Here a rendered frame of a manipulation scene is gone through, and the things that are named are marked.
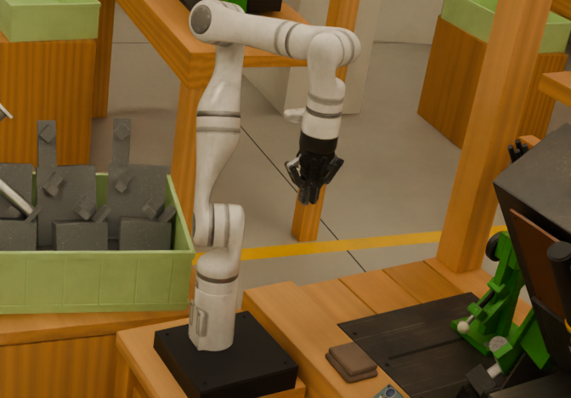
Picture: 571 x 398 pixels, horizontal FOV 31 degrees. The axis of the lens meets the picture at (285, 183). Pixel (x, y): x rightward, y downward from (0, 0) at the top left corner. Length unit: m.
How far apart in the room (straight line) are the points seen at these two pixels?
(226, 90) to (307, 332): 0.60
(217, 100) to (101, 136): 3.24
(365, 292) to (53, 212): 0.82
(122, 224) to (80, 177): 0.16
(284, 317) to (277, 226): 2.27
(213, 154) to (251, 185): 2.89
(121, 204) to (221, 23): 0.77
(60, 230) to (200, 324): 0.56
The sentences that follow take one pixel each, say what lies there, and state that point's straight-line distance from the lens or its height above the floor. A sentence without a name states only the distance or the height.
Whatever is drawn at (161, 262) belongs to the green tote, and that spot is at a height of 0.93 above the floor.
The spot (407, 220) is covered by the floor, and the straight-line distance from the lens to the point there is 4.92.
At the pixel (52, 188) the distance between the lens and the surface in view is 2.59.
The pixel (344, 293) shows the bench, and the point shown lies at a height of 0.88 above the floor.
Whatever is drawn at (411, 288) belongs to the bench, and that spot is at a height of 0.88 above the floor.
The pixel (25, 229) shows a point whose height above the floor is 0.91.
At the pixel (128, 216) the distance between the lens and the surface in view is 2.70.
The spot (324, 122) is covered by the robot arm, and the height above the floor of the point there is 1.47.
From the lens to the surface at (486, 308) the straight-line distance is 2.43.
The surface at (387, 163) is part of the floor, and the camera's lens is 5.47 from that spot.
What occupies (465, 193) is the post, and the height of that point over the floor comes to 1.10.
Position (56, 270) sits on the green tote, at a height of 0.91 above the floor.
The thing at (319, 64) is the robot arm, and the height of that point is 1.59.
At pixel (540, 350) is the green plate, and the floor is 1.14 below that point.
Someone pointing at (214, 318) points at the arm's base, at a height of 0.99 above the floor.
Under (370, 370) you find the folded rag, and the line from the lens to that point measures 2.25.
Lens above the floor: 2.22
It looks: 26 degrees down
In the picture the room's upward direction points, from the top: 9 degrees clockwise
